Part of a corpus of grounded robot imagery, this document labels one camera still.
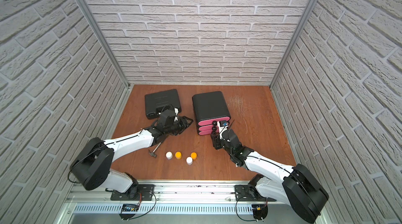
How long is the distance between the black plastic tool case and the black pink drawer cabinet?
0.19 metres

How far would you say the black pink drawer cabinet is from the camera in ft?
2.76

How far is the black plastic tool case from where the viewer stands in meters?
1.00
